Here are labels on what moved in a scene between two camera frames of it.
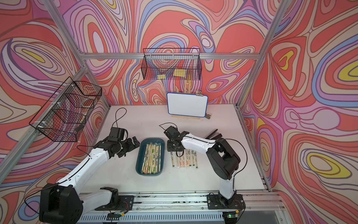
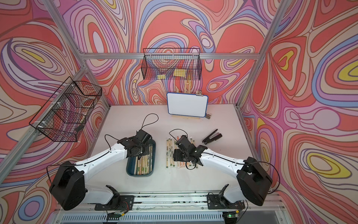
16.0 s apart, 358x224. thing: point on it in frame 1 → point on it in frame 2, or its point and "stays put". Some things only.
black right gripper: (169, 148) → (176, 156)
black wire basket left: (63, 117) stays put
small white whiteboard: (187, 104) stays put
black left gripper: (131, 145) → (147, 147)
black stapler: (216, 135) stays put
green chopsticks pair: (173, 159) stays put
